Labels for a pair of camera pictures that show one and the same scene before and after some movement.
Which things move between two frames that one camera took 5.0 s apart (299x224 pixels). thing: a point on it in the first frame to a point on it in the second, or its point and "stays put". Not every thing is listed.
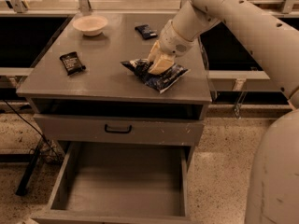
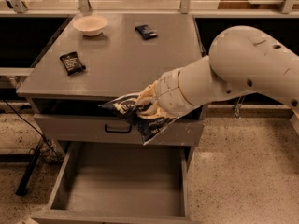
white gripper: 173,43 to 167,90
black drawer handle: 118,132 stays put
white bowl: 92,25 stays put
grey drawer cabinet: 83,96 stays put
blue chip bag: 157,81 to 149,129
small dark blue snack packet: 145,32 stays put
